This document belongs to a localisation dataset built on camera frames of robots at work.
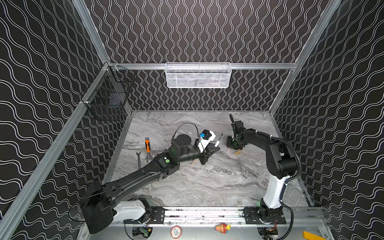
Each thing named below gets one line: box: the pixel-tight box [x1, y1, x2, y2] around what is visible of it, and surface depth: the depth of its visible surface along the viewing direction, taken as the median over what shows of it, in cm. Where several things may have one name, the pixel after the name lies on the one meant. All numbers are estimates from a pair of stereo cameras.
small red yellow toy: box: [215, 223, 232, 234], surface depth 70 cm
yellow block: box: [303, 231, 326, 240], surface depth 70 cm
